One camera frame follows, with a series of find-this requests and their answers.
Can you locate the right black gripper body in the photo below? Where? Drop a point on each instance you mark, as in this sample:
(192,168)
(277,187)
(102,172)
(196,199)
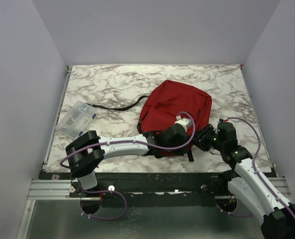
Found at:
(210,139)

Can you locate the red backpack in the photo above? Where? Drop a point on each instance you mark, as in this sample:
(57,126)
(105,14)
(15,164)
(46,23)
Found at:
(171,99)

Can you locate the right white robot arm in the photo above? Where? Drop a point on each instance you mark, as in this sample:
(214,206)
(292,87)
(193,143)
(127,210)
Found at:
(274,212)

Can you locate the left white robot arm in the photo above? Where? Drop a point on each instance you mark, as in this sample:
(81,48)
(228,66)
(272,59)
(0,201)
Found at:
(88,151)

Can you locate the clear plastic organizer box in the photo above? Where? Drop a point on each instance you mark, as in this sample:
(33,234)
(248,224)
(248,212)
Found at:
(75,121)

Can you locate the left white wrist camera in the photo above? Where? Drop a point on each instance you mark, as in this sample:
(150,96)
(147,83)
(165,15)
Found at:
(186,123)

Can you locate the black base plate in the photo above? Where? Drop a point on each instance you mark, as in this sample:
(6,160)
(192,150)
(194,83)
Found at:
(119,190)

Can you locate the aluminium mounting rail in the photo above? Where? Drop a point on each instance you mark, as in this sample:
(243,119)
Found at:
(61,189)

